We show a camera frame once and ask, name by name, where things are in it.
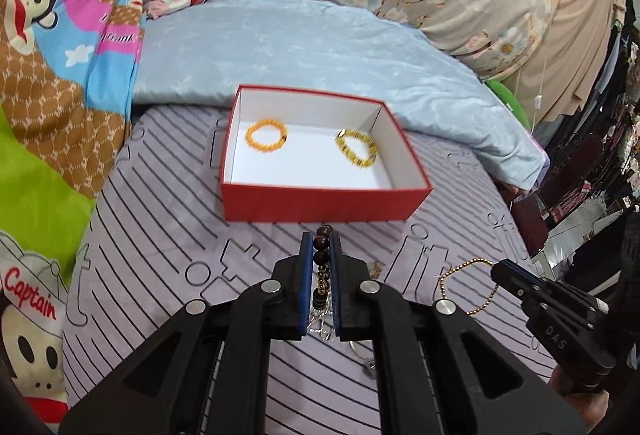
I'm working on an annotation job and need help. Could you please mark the light blue quilt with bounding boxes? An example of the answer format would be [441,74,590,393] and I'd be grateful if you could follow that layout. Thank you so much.
[131,0,548,192]

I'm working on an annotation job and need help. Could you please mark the gold bead chain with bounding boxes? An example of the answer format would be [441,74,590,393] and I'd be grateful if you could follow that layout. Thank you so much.
[439,257,501,316]

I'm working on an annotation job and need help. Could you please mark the silver pendant necklace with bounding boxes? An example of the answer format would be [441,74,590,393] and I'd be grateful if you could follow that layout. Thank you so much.
[306,305,337,342]

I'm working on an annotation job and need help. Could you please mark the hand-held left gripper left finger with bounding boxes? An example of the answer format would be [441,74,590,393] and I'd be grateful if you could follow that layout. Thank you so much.
[59,231,312,435]

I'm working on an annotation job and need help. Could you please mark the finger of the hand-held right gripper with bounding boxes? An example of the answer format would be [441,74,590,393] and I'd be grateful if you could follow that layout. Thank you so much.
[491,265,592,332]
[501,260,608,314]

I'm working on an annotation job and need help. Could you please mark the beige cloth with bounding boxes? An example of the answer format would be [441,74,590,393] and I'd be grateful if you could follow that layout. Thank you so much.
[500,0,632,126]

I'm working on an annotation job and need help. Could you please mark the dark brown bead bracelet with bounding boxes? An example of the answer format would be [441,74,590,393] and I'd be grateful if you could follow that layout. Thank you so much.
[311,225,333,313]

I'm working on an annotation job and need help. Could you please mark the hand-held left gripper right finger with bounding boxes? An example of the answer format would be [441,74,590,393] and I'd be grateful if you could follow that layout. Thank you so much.
[330,231,586,435]

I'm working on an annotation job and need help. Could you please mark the green plush object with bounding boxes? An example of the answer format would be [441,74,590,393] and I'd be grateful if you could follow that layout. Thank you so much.
[484,79,531,132]

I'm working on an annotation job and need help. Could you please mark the hanging dark clothes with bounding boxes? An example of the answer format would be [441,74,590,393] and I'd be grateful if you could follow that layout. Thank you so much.
[540,0,640,246]

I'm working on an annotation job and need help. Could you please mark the monkey printed blanket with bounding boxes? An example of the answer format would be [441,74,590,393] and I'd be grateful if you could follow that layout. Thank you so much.
[0,0,152,432]

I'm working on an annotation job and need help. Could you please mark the white cable with switch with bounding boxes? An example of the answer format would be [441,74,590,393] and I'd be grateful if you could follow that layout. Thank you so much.
[515,0,557,128]

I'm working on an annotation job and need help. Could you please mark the yellow bead bracelet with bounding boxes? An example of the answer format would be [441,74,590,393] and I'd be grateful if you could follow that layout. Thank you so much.
[334,129,378,168]

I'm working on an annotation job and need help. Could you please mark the maroon cloth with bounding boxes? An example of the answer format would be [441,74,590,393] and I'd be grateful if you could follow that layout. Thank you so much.
[509,185,552,257]

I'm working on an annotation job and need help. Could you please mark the red cardboard box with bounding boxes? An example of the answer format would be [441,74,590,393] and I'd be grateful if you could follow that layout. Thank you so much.
[219,84,434,223]

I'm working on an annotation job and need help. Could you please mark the silver earring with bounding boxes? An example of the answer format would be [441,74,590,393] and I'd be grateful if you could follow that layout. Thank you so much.
[354,340,379,379]

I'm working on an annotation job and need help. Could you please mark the orange bead bracelet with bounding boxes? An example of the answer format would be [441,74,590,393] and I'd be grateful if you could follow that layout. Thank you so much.
[244,120,289,150]

